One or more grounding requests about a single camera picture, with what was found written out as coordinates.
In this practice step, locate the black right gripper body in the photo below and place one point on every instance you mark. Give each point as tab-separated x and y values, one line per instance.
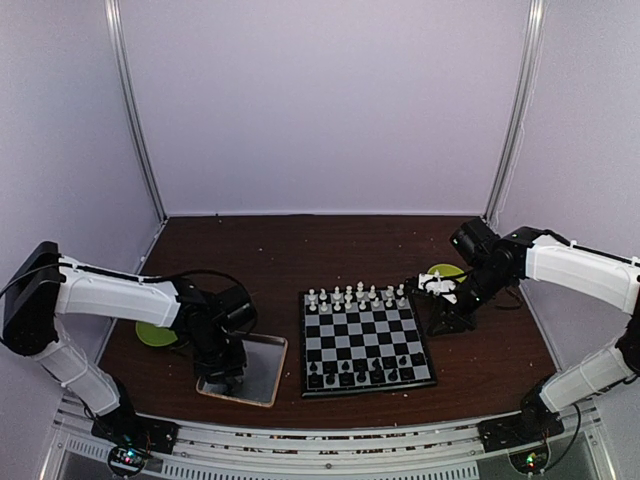
466	320

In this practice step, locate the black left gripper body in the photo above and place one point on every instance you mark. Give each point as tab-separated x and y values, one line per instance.
217	360

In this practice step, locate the black and grey chessboard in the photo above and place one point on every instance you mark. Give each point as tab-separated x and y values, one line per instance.
341	325

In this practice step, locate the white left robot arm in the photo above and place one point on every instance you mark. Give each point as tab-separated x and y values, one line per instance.
49	284

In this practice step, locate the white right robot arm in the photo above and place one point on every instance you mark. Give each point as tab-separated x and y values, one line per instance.
498	262

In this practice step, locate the metal tray with wood rim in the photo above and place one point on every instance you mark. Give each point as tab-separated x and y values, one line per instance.
260	382

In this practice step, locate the green bowl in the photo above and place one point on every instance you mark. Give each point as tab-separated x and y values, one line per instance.
448	270

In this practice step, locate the green plate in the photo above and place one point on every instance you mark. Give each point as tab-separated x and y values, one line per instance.
154	336

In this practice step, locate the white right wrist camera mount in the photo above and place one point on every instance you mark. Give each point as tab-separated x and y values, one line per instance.
438	286

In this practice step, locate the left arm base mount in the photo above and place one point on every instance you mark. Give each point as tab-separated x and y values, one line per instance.
131	452

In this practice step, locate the aluminium front rail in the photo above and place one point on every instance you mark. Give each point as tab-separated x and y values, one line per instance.
448	450

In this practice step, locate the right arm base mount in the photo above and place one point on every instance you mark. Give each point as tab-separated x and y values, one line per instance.
520	435

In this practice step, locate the right aluminium frame post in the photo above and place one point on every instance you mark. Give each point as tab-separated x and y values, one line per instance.
525	85

